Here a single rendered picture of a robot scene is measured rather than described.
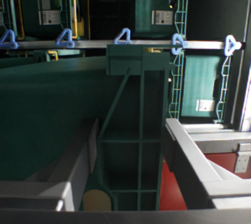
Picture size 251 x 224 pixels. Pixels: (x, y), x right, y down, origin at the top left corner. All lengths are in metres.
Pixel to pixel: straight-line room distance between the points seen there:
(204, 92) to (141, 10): 0.55
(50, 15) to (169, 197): 1.11
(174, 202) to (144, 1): 1.06
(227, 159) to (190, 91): 0.40
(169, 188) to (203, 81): 0.60
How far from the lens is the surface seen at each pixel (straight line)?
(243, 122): 1.11
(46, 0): 0.99
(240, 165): 1.12
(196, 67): 1.01
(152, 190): 0.18
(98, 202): 0.25
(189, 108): 1.05
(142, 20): 0.93
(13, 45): 0.99
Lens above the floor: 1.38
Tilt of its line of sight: 3 degrees up
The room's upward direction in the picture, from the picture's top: 89 degrees clockwise
